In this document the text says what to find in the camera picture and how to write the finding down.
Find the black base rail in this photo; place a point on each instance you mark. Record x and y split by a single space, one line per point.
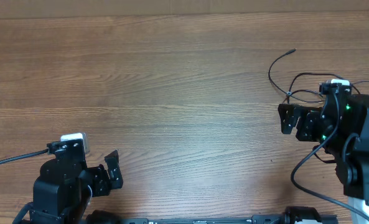
291 215

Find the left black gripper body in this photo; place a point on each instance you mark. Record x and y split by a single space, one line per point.
96 179

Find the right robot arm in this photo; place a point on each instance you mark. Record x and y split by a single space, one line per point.
341 128

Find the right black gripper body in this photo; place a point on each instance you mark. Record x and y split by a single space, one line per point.
308 129

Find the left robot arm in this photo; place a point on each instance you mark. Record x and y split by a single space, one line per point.
66 184

